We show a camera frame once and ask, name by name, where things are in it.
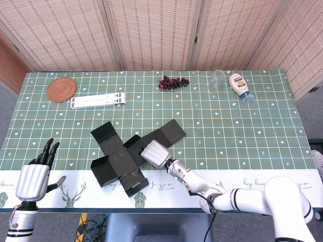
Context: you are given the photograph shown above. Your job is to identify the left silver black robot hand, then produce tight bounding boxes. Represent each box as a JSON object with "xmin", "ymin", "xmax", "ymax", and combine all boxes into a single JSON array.
[{"xmin": 15, "ymin": 138, "xmax": 67, "ymax": 202}]

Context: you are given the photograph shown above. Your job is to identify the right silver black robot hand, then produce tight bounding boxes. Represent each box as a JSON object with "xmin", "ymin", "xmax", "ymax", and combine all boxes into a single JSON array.
[{"xmin": 140, "ymin": 140, "xmax": 174, "ymax": 170}]

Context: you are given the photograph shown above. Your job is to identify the black paper box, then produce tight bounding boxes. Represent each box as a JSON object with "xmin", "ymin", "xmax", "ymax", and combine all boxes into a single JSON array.
[{"xmin": 90, "ymin": 119, "xmax": 187, "ymax": 198}]

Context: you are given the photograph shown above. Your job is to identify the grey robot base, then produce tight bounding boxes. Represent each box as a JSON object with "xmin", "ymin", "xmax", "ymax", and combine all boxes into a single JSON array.
[{"xmin": 104, "ymin": 213, "xmax": 214, "ymax": 242}]

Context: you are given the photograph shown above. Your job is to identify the dark red grape bunch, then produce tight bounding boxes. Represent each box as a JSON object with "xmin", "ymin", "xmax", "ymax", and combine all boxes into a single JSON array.
[{"xmin": 158, "ymin": 75, "xmax": 190, "ymax": 91}]

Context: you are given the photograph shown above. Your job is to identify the green checked tablecloth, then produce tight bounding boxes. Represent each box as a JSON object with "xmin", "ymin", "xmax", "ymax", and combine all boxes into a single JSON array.
[{"xmin": 0, "ymin": 69, "xmax": 323, "ymax": 210}]

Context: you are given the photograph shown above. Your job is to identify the white folding stand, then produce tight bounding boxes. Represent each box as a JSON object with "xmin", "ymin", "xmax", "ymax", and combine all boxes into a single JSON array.
[{"xmin": 70, "ymin": 92, "xmax": 127, "ymax": 110}]

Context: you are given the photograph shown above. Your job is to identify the clear plastic jar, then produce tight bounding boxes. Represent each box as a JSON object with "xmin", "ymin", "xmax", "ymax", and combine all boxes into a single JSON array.
[{"xmin": 207, "ymin": 70, "xmax": 225, "ymax": 92}]

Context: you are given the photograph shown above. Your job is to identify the round woven brown coaster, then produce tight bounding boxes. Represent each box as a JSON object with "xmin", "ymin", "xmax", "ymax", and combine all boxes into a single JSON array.
[{"xmin": 46, "ymin": 78, "xmax": 77, "ymax": 103}]

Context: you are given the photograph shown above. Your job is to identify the mayonnaise squeeze bottle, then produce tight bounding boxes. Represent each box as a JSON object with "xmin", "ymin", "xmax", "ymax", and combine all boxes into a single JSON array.
[{"xmin": 228, "ymin": 72, "xmax": 254, "ymax": 104}]

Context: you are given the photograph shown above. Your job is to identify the brown wooden door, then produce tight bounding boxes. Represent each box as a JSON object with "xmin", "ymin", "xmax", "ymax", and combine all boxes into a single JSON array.
[{"xmin": 0, "ymin": 41, "xmax": 30, "ymax": 94}]

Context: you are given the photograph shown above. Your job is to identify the bamboo folding screen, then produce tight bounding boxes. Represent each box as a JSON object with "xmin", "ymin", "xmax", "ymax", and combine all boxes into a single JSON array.
[{"xmin": 0, "ymin": 0, "xmax": 323, "ymax": 104}]

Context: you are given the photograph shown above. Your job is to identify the white grey shoe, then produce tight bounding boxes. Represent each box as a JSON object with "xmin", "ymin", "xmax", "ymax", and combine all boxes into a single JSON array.
[{"xmin": 311, "ymin": 149, "xmax": 323, "ymax": 177}]

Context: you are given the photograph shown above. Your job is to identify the tangled floor cables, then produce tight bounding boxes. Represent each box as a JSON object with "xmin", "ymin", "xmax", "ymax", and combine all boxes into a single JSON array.
[{"xmin": 75, "ymin": 213, "xmax": 112, "ymax": 242}]

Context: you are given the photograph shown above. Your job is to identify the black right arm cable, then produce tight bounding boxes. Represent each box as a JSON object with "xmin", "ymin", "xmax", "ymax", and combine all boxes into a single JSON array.
[{"xmin": 188, "ymin": 190, "xmax": 220, "ymax": 242}]

